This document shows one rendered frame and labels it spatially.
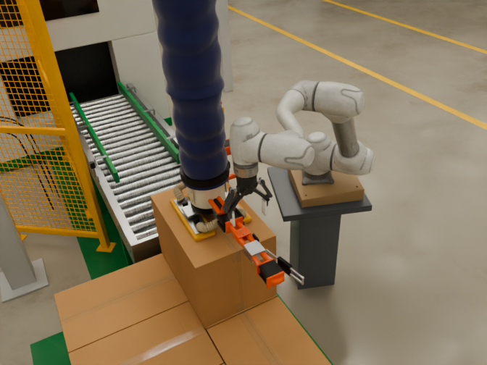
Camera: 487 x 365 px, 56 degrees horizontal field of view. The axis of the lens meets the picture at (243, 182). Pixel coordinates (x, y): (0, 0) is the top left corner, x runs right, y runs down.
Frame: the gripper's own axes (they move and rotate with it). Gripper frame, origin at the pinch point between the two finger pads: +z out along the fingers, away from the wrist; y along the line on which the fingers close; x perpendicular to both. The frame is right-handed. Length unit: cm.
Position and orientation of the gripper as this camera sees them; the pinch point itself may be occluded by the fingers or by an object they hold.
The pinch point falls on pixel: (248, 216)
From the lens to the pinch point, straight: 175.4
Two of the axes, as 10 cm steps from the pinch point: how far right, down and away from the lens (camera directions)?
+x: 4.5, 4.9, -7.5
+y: -8.9, 2.9, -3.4
